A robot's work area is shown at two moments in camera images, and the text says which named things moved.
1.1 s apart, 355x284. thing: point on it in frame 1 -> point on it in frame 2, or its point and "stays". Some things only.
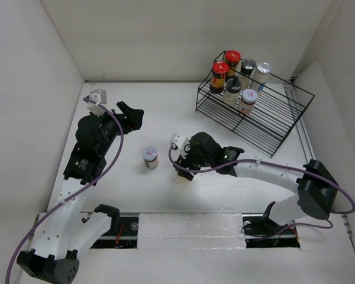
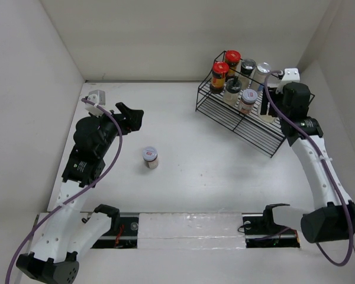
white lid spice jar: [249, 97] stays
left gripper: [132, 120] stays
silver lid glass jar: [180, 178] -> [267, 118]
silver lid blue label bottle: [263, 69] stays
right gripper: [189, 149] -> [264, 106]
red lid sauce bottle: [219, 70] stays
